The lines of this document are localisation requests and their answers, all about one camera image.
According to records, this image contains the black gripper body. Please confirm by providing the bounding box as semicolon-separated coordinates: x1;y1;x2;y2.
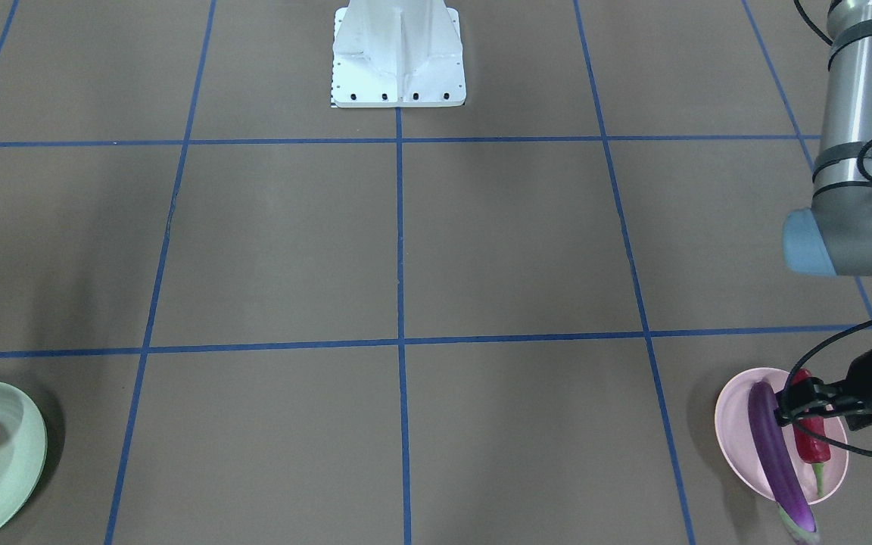
774;362;872;431

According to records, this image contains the red chili pepper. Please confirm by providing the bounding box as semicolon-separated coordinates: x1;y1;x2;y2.
790;369;832;498

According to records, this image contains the purple eggplant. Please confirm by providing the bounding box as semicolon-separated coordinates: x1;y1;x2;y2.
746;381;821;544

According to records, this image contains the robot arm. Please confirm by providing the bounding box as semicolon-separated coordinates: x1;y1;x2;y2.
783;1;872;277

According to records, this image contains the pink plate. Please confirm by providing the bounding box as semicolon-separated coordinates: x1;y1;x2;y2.
714;368;850;505

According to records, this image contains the brown paper table mat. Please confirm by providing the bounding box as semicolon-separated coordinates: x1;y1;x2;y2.
0;1;872;544

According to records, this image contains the green plate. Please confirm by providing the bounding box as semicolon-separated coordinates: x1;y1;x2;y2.
0;382;48;528

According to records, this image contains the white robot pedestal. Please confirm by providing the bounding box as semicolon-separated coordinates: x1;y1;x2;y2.
330;1;467;108

